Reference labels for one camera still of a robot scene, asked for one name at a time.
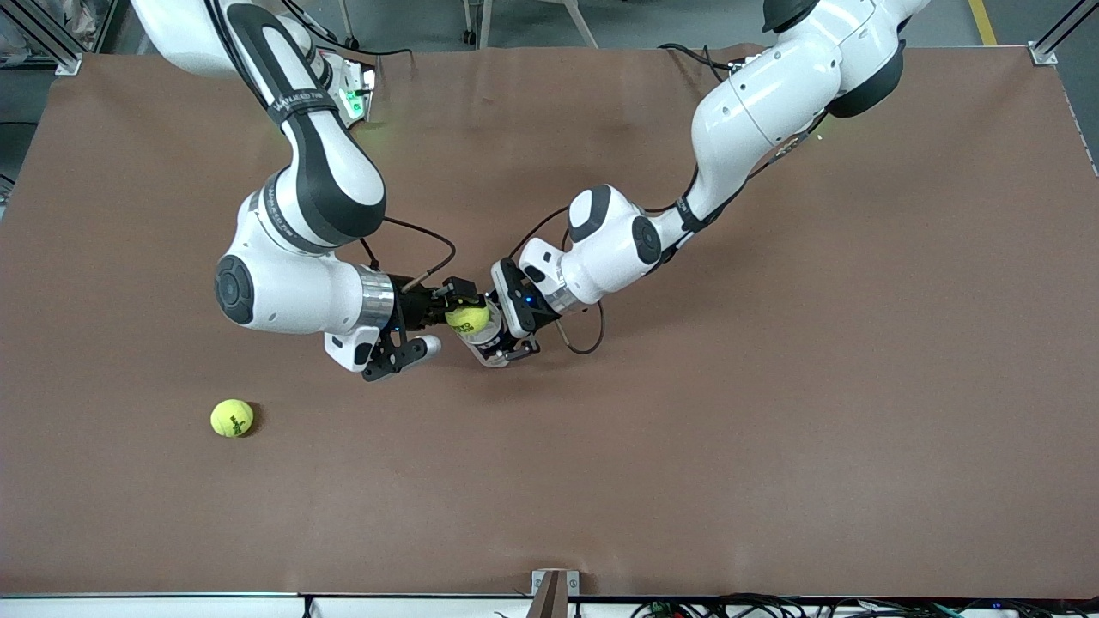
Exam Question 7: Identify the white table edge rail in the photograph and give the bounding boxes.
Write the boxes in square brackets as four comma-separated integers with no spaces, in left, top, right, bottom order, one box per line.
[0,592,1099,618]

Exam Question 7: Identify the yellow tennis ball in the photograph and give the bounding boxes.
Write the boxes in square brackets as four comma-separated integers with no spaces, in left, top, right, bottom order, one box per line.
[210,399,255,439]
[445,300,491,335]

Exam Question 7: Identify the black right base cable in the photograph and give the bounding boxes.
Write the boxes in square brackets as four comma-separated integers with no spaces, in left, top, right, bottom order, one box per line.
[283,0,413,61]

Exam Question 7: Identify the grey camera post bracket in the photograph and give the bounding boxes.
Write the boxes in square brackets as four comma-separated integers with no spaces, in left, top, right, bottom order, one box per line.
[531,569,580,618]

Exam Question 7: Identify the black base cable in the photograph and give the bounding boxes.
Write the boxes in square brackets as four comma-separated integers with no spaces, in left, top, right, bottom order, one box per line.
[283,0,413,61]
[659,43,741,82]

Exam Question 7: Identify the white stand legs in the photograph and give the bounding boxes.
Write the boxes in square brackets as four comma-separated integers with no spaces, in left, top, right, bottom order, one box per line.
[464,0,602,50]

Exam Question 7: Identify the clear tennis ball can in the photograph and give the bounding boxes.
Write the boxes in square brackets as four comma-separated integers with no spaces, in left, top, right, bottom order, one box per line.
[453,296,520,369]

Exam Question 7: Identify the clear plastic wrapped item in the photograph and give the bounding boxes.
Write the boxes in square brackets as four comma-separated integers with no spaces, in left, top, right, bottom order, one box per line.
[60,0,118,52]

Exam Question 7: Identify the black left base cable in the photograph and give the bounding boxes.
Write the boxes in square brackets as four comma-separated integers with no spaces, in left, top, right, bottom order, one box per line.
[659,43,741,82]

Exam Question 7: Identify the black cable bundle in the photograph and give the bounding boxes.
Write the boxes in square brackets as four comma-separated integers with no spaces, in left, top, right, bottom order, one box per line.
[631,592,1099,618]

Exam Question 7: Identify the silver right base connector box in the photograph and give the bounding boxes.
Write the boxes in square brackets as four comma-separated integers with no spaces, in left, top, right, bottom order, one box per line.
[339,62,379,125]

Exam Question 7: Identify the brown table cover sheet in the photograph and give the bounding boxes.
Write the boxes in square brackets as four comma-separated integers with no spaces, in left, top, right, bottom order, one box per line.
[0,45,1099,599]

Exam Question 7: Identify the aluminium frame profile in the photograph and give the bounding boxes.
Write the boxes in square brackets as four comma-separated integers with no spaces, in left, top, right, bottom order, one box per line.
[1029,0,1099,67]
[0,0,84,76]

